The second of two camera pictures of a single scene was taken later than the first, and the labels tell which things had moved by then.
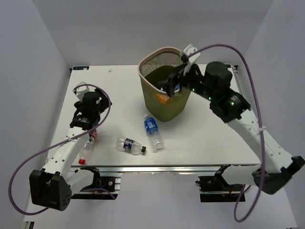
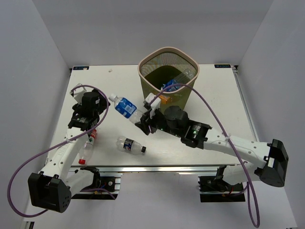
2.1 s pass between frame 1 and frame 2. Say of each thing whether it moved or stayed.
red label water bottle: stayed
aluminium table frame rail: stayed
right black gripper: moved
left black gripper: stayed
